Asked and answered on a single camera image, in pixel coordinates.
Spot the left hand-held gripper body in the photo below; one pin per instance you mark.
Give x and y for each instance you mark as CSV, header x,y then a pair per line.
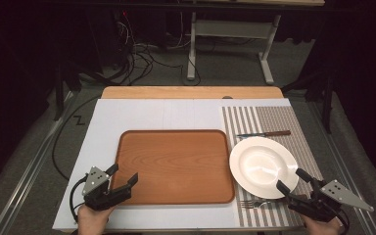
x,y
95,189

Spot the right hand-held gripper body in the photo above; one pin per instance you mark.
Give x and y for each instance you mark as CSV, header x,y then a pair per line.
x,y
333,199

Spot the white round plate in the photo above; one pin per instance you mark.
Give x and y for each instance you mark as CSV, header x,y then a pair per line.
x,y
263,167

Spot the silver fork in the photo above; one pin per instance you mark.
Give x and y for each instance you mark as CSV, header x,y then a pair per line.
x,y
258,204

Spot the wooden tray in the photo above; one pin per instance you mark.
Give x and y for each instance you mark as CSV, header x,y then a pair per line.
x,y
175,166

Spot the person's left hand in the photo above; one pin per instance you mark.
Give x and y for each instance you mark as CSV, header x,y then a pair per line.
x,y
93,219

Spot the person's right hand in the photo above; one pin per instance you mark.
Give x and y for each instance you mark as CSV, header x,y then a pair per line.
x,y
321,227

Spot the white table cover sheet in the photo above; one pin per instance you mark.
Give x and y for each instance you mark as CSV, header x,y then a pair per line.
x,y
137,117

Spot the striped grey placemat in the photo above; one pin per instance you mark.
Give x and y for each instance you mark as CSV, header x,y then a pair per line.
x,y
271,120

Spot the black metal stand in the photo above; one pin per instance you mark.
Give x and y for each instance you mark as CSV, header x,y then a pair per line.
x,y
319,94
62,84

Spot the white metal table frame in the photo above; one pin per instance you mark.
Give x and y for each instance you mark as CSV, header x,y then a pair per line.
x,y
231,42

